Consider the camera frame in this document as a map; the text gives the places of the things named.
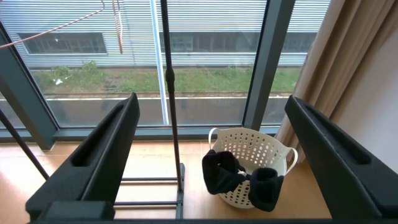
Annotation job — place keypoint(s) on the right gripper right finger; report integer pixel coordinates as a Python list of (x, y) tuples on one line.
[(342, 174)]

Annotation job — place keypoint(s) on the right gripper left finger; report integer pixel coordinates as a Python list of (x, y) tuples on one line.
[(93, 168)]

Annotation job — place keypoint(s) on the white laundry basket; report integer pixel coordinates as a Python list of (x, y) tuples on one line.
[(248, 146)]

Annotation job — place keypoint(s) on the black clothes rack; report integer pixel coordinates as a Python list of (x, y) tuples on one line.
[(170, 93)]

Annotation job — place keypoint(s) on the heap of clothes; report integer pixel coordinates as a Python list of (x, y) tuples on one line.
[(220, 177)]

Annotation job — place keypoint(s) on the beige curtain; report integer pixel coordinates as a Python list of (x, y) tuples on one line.
[(335, 62)]

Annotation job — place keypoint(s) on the window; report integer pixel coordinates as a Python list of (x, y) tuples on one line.
[(217, 46)]

